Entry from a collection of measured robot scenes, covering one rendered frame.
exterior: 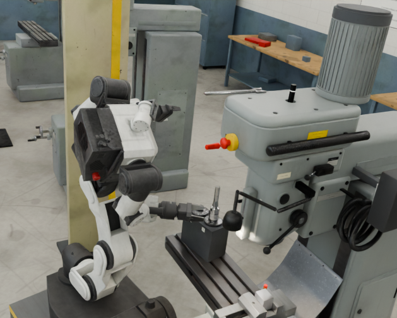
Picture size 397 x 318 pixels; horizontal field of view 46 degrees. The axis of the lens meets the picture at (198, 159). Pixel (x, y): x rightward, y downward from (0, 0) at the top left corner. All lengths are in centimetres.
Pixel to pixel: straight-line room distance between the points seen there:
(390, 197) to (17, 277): 277
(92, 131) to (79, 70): 137
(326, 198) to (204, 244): 73
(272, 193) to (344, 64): 52
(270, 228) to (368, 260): 58
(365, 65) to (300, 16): 622
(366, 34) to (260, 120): 48
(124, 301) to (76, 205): 113
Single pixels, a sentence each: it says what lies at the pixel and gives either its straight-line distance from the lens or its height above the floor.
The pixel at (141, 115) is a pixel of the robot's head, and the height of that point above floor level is 174.
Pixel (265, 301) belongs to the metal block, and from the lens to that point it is 201.
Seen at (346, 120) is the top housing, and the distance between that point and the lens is 171.
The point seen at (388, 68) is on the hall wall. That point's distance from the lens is 672.
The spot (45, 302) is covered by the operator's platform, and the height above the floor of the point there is 40.
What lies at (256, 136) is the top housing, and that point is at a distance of 149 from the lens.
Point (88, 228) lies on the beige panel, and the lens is 370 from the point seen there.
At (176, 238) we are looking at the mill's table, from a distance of 249.
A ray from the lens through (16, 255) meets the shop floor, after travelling 393.
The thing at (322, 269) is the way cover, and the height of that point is 106.
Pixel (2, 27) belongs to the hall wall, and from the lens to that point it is 1047.
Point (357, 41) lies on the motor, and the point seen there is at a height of 211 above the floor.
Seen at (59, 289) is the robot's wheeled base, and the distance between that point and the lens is 273.
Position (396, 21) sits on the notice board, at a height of 161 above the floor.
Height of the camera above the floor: 239
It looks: 26 degrees down
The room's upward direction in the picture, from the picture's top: 7 degrees clockwise
